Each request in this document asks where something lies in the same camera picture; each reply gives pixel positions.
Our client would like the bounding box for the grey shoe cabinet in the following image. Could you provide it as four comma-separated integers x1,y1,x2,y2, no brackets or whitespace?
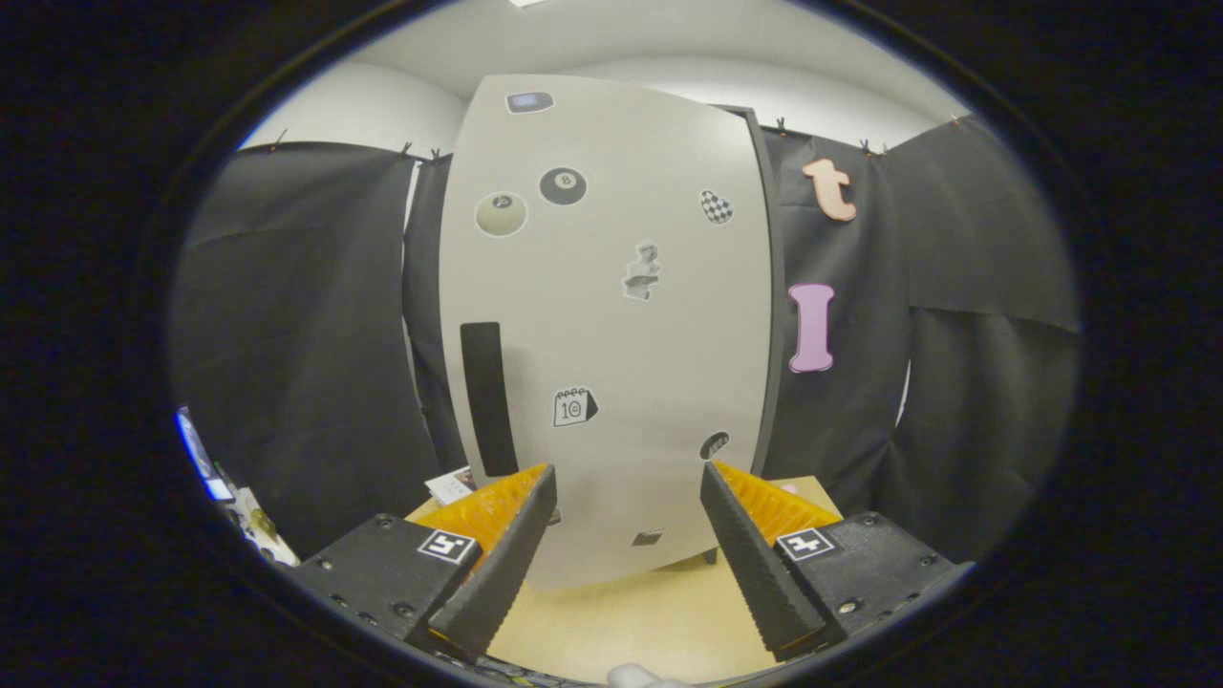
702,103,790,567

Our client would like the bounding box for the white patterned object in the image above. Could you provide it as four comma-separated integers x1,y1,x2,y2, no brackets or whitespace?
225,485,300,566

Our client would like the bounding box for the black backdrop cloth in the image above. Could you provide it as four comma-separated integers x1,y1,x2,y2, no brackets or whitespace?
170,115,1083,567

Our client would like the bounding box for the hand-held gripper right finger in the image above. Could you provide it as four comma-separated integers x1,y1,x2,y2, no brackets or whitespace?
699,460,974,664

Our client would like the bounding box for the white booklet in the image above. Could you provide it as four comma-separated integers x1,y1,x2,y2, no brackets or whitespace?
424,465,480,506

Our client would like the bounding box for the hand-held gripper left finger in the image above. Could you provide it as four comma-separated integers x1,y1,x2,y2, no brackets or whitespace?
285,463,559,665

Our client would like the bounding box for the blue lit screen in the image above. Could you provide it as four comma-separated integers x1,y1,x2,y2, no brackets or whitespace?
175,406,235,505

